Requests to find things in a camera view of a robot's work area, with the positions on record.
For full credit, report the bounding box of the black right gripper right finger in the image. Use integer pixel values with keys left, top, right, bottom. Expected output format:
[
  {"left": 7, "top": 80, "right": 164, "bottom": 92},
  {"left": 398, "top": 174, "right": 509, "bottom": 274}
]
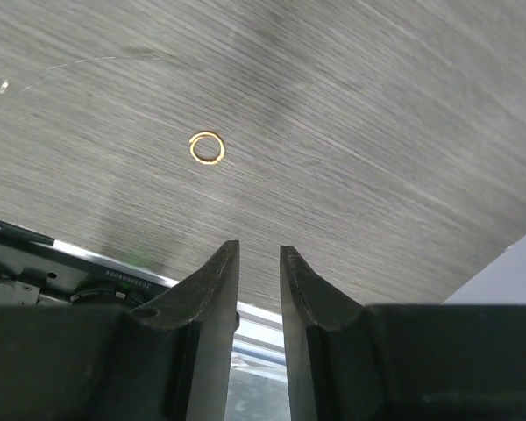
[{"left": 280, "top": 246, "right": 526, "bottom": 420}]

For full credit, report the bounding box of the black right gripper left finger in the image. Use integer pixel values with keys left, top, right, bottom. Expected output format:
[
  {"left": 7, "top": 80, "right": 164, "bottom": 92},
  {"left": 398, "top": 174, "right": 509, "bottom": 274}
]
[{"left": 0, "top": 240, "right": 240, "bottom": 420}]

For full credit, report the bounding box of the gold ring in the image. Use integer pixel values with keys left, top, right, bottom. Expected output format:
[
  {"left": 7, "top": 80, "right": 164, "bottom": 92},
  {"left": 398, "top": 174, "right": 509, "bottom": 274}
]
[{"left": 188, "top": 130, "right": 226, "bottom": 165}]

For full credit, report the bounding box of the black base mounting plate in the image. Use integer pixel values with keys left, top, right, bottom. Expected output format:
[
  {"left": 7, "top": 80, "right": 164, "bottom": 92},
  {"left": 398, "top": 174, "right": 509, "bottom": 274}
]
[{"left": 0, "top": 221, "right": 177, "bottom": 309}]

